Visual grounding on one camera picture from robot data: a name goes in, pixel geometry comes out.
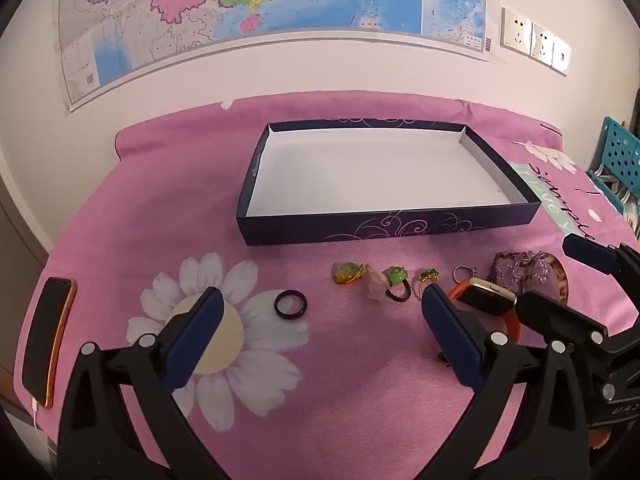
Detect white charging cable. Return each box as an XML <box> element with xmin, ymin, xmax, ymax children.
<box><xmin>29</xmin><ymin>397</ymin><xmax>57</xmax><ymax>463</ymax></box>

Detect clear crystal bead bracelet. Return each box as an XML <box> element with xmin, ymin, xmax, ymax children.
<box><xmin>506</xmin><ymin>255</ymin><xmax>552</xmax><ymax>292</ymax></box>

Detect purple bead bracelet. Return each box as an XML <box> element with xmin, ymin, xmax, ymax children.
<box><xmin>487</xmin><ymin>251</ymin><xmax>530</xmax><ymax>291</ymax></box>

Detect pink flower printed blanket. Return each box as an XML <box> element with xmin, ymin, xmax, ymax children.
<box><xmin>47</xmin><ymin>91</ymin><xmax>640</xmax><ymax>480</ymax></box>

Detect colourful wall map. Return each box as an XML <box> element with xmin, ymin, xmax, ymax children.
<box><xmin>57</xmin><ymin>0</ymin><xmax>493</xmax><ymax>113</ymax></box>

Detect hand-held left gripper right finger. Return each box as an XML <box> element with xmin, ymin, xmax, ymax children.
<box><xmin>421</xmin><ymin>282</ymin><xmax>594</xmax><ymax>480</ymax></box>

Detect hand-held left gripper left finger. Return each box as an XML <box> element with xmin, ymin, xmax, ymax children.
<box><xmin>57</xmin><ymin>286</ymin><xmax>226</xmax><ymax>480</ymax></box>

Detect teal plastic crate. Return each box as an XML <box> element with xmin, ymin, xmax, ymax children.
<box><xmin>587</xmin><ymin>116</ymin><xmax>640</xmax><ymax>217</ymax></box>

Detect orange strap smartwatch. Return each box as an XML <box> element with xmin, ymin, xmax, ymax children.
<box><xmin>446</xmin><ymin>276</ymin><xmax>522</xmax><ymax>346</ymax></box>

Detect smartphone with orange case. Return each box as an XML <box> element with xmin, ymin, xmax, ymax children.
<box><xmin>21</xmin><ymin>276</ymin><xmax>78</xmax><ymax>410</ymax></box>

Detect dark blue shallow box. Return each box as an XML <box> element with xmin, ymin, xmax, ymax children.
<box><xmin>236</xmin><ymin>118</ymin><xmax>542</xmax><ymax>247</ymax></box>

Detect tortoiseshell bangle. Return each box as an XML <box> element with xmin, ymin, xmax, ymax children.
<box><xmin>529</xmin><ymin>252</ymin><xmax>571</xmax><ymax>306</ymax></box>

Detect green stone dark band ring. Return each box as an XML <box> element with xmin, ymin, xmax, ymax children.
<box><xmin>382</xmin><ymin>266</ymin><xmax>412</xmax><ymax>304</ymax></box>

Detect white five-hole wall socket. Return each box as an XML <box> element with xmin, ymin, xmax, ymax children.
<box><xmin>501</xmin><ymin>6</ymin><xmax>533</xmax><ymax>56</ymax></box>

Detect black ring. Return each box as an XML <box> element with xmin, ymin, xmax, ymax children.
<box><xmin>273</xmin><ymin>290</ymin><xmax>309</xmax><ymax>320</ymax></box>

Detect pink crystal piece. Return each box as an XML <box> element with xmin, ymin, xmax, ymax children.
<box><xmin>365</xmin><ymin>263</ymin><xmax>390</xmax><ymax>304</ymax></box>

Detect gold ring with green stone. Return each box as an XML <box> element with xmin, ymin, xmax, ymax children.
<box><xmin>415</xmin><ymin>269</ymin><xmax>441</xmax><ymax>301</ymax></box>

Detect white wall socket plate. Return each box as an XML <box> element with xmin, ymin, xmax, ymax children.
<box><xmin>530</xmin><ymin>22</ymin><xmax>555</xmax><ymax>67</ymax></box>
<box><xmin>552</xmin><ymin>35</ymin><xmax>573</xmax><ymax>77</ymax></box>

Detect yellow-green stone pendant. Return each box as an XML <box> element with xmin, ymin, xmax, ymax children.
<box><xmin>332</xmin><ymin>261</ymin><xmax>366</xmax><ymax>286</ymax></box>

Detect grey cabinet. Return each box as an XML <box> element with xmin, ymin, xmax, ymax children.
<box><xmin>0</xmin><ymin>160</ymin><xmax>53</xmax><ymax>386</ymax></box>

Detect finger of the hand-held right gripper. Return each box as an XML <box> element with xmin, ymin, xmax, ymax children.
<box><xmin>561</xmin><ymin>234</ymin><xmax>640</xmax><ymax>307</ymax></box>
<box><xmin>515</xmin><ymin>290</ymin><xmax>609</xmax><ymax>349</ymax></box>

